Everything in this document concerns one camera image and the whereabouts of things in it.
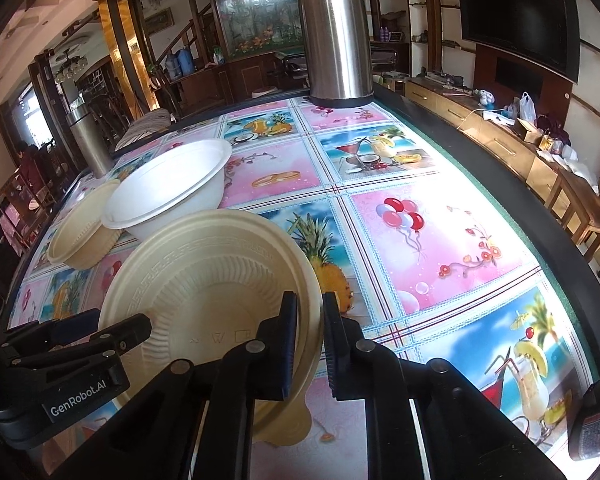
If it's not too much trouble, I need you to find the printed tablecloth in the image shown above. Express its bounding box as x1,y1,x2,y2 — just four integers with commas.
7,95,598,480

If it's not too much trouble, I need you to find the chandelier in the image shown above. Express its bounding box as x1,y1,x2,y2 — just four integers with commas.
54,50,88,81

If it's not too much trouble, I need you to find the striped cushion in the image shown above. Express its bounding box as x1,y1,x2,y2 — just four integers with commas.
115,109,173,151

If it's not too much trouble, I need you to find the floral glass screen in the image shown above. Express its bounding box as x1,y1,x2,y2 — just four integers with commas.
211,0,306,58

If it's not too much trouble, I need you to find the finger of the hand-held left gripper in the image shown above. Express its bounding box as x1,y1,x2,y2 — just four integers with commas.
7,312,153,377
0,309,102,357

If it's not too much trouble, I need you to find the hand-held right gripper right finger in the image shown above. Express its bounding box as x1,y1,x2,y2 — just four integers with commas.
324,298,567,480

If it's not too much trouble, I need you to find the white plastic bowl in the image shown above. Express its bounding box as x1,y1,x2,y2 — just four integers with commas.
101,139,233,241

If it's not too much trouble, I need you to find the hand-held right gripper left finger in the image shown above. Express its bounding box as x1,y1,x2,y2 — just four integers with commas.
55,290,301,480

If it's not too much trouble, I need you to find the slim steel thermos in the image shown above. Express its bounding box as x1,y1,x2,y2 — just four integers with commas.
65,105,115,179

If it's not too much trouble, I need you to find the large steel thermos jug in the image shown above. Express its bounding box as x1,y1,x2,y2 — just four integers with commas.
293,0,376,109

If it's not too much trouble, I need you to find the green mahjong table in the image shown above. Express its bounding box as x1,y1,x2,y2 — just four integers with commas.
275,42,398,81

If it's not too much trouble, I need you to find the black device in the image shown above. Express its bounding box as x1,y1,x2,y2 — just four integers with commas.
569,382,600,462

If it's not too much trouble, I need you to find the gold pillar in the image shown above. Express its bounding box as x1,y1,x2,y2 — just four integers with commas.
97,0,156,111

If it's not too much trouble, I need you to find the black television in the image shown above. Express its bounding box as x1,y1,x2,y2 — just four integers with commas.
456,0,580,85

